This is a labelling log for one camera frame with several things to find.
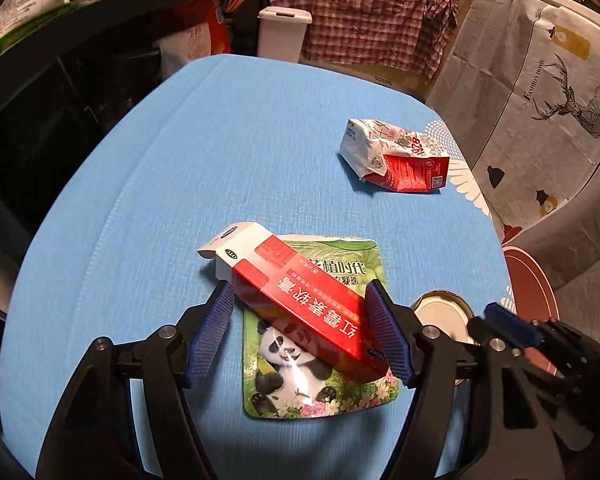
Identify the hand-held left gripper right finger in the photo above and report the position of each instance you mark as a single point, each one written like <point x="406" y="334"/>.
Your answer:
<point x="387" y="335"/>

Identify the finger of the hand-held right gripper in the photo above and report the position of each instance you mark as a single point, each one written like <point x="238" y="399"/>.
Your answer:
<point x="510" y="324"/>

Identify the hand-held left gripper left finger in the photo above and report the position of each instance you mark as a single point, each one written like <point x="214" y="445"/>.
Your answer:
<point x="210" y="335"/>

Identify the red and white carton box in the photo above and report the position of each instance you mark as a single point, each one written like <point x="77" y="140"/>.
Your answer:
<point x="300" y="305"/>

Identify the red round stool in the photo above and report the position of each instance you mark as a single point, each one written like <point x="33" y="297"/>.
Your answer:
<point x="530" y="280"/>

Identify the white jar lid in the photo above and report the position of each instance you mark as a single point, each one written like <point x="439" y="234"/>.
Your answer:
<point x="440" y="315"/>

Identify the green panda print packet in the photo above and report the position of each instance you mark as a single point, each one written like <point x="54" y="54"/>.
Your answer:
<point x="305" y="380"/>

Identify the red and white milk carton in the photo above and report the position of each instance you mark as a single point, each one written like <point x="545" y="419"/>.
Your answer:
<point x="395" y="160"/>

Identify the deer print cloth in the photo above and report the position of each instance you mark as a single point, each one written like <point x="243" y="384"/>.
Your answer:
<point x="545" y="105"/>

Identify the black shelf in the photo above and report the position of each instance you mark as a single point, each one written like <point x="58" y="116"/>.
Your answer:
<point x="55" y="100"/>

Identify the orange plastic bag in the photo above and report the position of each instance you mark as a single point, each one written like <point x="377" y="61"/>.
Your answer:
<point x="205" y="35"/>

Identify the white plastic bin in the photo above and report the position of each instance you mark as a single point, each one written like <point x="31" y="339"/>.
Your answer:
<point x="282" y="32"/>

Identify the red plaid shirt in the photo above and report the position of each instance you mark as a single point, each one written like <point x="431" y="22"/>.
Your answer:
<point x="370" y="15"/>

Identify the green and white bag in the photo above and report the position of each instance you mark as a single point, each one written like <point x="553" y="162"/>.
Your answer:
<point x="20" y="10"/>

